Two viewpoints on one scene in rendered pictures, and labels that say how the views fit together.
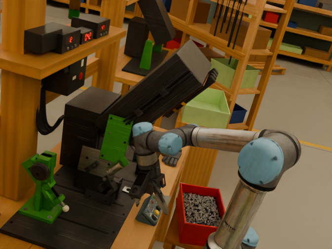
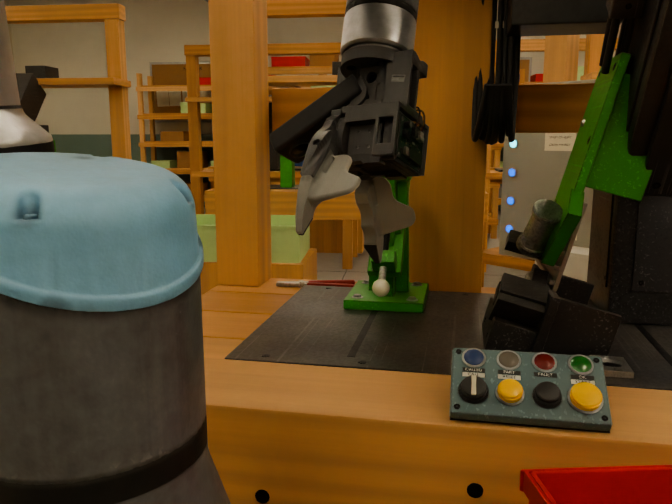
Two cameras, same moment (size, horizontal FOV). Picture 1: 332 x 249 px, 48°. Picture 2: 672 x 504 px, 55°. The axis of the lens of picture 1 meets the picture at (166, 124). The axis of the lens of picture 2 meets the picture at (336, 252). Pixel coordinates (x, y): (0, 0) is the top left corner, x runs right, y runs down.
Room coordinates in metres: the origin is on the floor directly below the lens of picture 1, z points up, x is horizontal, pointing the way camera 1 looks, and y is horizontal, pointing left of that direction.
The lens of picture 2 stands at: (1.21, -0.65, 1.17)
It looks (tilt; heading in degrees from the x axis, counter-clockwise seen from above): 10 degrees down; 94
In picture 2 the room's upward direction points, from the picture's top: straight up
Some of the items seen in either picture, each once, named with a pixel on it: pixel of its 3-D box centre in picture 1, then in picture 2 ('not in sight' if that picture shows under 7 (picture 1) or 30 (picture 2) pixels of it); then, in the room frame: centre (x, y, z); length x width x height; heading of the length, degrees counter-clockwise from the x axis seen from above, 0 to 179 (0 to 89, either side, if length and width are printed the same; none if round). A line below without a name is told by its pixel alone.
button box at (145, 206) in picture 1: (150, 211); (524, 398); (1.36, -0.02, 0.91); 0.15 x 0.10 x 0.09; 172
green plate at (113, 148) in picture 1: (118, 136); (613, 141); (1.51, 0.20, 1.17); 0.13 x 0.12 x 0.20; 172
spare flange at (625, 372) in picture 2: (128, 190); (610, 366); (1.49, 0.11, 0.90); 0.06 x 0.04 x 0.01; 82
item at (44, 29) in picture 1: (43, 38); not in sight; (1.33, 0.51, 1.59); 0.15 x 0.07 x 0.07; 172
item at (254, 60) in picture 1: (256, 58); not in sight; (8.22, -1.62, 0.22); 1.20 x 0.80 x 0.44; 127
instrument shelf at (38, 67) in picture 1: (67, 42); not in sight; (1.62, 0.51, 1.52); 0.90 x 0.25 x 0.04; 172
